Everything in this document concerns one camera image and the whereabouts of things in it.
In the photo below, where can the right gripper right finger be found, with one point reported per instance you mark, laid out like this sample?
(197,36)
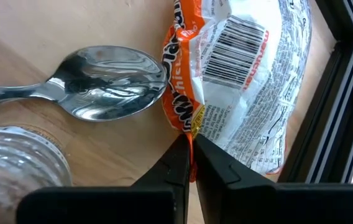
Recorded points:
(232,199)

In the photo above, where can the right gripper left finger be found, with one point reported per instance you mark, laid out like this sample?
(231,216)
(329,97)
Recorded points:
(164,199)

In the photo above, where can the orange ramen noodle packet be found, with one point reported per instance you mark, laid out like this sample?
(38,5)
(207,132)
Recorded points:
(241,93)

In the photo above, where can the small glass spice jar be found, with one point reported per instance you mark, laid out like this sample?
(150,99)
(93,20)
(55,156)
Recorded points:
(8,161)

